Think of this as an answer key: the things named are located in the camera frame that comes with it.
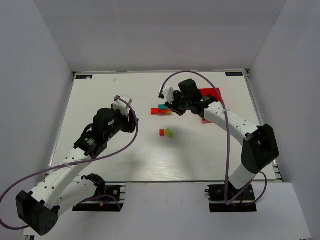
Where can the left corner label sticker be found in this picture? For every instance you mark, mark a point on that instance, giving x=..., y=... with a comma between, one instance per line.
x=83, y=77

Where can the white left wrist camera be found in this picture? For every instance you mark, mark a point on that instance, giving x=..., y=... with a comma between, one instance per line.
x=122, y=104

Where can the corner label sticker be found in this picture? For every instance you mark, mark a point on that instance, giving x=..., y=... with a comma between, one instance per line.
x=83, y=77
x=234, y=74

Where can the light green long block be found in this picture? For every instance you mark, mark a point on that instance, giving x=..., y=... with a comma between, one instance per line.
x=169, y=133

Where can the orange square block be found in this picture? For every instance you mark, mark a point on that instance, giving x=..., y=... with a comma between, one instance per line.
x=161, y=132

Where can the teal long block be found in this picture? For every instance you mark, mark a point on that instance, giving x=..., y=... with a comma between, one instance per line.
x=162, y=107

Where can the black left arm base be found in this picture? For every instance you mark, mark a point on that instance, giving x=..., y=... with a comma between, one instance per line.
x=110, y=200

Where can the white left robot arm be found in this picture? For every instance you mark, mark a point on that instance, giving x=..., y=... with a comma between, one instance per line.
x=41, y=207

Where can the red long block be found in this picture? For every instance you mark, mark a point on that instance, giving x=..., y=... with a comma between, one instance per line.
x=155, y=111

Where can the right corner label sticker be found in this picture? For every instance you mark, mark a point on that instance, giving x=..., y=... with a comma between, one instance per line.
x=234, y=74

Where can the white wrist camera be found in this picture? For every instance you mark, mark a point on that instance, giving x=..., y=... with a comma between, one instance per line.
x=167, y=93
x=122, y=104

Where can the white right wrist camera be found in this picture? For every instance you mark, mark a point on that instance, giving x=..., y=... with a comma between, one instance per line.
x=167, y=93

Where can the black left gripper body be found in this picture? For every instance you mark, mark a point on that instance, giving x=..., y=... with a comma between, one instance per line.
x=132, y=122

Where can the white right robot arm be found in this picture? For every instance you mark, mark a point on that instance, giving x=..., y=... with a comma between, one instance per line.
x=259, y=145

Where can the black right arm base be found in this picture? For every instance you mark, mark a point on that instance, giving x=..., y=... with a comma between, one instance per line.
x=239, y=203

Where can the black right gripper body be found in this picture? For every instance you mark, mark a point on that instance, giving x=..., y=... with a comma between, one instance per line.
x=175, y=106

